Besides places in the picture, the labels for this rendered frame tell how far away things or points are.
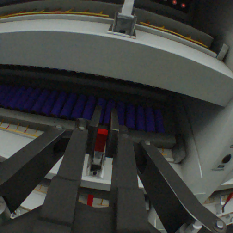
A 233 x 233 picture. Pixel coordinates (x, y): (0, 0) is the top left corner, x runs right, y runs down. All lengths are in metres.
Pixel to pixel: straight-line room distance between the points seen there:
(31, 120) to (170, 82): 0.22
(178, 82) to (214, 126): 0.10
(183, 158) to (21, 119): 0.29
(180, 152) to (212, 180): 0.09
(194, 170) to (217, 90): 0.13
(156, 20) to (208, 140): 0.19
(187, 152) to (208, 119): 0.07
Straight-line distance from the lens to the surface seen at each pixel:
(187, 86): 0.18
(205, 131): 0.25
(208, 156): 0.24
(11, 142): 0.29
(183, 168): 0.29
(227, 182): 0.37
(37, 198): 0.43
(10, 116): 0.30
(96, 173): 0.24
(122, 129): 0.15
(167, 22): 0.22
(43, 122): 0.26
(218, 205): 0.58
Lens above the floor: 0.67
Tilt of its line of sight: 26 degrees down
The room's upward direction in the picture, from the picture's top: 13 degrees clockwise
